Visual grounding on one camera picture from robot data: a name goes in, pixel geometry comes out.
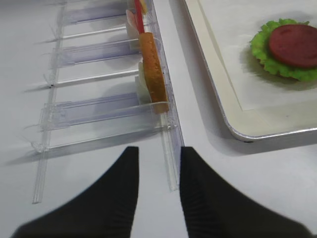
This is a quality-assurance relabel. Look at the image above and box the white paper tray liner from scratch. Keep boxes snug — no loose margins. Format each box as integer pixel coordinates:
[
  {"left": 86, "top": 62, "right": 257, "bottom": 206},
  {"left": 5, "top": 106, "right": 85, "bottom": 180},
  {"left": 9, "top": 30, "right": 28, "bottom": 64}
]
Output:
[{"left": 200, "top": 0, "right": 317, "bottom": 111}]

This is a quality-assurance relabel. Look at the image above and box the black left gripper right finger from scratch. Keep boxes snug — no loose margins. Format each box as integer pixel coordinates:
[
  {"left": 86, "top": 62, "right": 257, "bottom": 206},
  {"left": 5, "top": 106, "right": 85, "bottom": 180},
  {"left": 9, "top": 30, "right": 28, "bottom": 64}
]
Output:
[{"left": 179, "top": 147, "right": 313, "bottom": 238}]

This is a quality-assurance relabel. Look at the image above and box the tomato slice in left rack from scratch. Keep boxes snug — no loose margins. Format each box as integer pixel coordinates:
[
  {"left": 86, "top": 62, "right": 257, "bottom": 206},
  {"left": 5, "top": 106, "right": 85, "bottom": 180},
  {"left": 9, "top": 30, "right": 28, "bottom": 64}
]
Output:
[{"left": 134, "top": 0, "right": 145, "bottom": 34}]

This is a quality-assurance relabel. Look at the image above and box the green lettuce on tray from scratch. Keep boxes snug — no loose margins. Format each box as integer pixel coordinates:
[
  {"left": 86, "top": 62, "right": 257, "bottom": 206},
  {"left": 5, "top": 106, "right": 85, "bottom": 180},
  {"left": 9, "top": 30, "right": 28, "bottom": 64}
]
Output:
[{"left": 250, "top": 18, "right": 317, "bottom": 82}]

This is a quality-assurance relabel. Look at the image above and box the white metal tray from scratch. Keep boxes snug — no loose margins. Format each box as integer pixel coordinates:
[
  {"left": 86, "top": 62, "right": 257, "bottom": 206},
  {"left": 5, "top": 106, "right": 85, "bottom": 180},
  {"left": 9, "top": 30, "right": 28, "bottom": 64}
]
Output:
[{"left": 185, "top": 0, "right": 317, "bottom": 141}]

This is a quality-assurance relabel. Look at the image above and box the yellow cheese slice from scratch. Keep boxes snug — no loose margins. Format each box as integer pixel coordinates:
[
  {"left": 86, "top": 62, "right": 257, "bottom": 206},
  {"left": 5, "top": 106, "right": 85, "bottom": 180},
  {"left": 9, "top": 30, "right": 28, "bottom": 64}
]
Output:
[{"left": 139, "top": 0, "right": 148, "bottom": 15}]

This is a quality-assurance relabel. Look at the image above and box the bun bottom in left rack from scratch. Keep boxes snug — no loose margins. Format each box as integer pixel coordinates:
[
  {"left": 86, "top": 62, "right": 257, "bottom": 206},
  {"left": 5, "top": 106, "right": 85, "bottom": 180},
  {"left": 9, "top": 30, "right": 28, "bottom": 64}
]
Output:
[{"left": 139, "top": 32, "right": 169, "bottom": 114}]

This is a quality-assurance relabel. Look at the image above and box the clear acrylic rack left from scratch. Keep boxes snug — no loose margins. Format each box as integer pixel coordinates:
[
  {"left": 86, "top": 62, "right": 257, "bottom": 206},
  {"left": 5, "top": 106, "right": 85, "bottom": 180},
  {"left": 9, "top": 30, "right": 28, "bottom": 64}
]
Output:
[{"left": 23, "top": 0, "right": 184, "bottom": 204}]

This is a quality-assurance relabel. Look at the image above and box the red tomato slice on tray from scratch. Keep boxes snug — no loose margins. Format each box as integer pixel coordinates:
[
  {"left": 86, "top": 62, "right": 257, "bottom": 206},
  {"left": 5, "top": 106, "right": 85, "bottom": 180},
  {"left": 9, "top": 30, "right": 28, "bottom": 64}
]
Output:
[{"left": 268, "top": 24, "right": 317, "bottom": 68}]

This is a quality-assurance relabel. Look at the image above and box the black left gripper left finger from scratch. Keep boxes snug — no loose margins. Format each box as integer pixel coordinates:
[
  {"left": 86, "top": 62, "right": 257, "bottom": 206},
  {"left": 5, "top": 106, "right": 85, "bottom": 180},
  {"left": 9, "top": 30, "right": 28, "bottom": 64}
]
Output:
[{"left": 13, "top": 146, "right": 139, "bottom": 238}]

